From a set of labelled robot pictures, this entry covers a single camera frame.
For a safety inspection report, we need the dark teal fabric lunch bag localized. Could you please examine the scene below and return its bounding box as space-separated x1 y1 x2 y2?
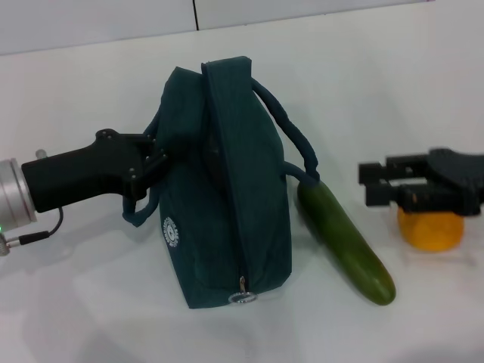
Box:
121 55 321 309

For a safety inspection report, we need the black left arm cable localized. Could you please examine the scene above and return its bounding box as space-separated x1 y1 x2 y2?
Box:
0 206 64 258

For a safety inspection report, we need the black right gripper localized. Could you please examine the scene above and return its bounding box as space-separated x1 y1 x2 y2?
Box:
358 148 484 219

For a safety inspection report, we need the orange pear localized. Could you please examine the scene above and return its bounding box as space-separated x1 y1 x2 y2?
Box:
396 206 465 253

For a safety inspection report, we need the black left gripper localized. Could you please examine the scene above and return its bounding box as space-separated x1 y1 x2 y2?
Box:
21 129 169 213

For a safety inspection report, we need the green cucumber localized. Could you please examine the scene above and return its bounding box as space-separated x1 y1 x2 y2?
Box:
296 180 397 306

